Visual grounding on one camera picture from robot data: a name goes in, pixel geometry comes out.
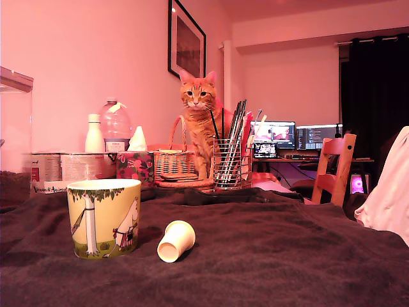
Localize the black curtain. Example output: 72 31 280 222
340 33 409 193

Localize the white wall pipe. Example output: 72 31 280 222
219 40 233 111

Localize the white curtain rod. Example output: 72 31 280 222
334 33 409 46

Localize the black framed wall picture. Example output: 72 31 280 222
167 0 207 80

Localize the pale pink cloth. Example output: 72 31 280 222
353 125 409 247

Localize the small white bottle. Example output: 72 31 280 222
84 113 105 154

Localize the bundle of dark sticks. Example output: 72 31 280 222
217 98 249 188

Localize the square cork coasters stack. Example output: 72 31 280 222
159 173 199 183

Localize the computer monitor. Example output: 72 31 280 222
295 123 343 151
250 120 297 150

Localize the wooden desk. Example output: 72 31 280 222
252 157 375 175

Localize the small laptop screen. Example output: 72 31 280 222
252 142 278 160

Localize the orange tabby cat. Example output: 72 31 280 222
178 70 236 180

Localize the large clear water bottle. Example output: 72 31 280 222
98 97 133 153

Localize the keyboard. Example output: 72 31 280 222
280 153 321 160

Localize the computer case with lit fan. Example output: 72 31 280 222
350 172 370 195

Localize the red paper packet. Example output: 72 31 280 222
241 111 254 151

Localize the wooden chair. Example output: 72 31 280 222
311 133 357 207

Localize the floral tissue box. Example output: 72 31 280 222
115 151 155 189

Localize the dark table cloth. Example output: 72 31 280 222
0 187 409 307

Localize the white labelled box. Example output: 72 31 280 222
29 180 70 198

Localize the yellow cartoon print mug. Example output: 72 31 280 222
66 178 142 260

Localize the wicker basket with handle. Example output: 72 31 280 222
153 114 196 184

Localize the white coffee capsule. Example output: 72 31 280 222
157 219 196 264

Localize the white tissue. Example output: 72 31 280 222
127 125 148 152

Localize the printed carton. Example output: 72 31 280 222
21 152 62 184
60 152 117 182

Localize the cream wooden stick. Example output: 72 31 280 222
251 114 268 142

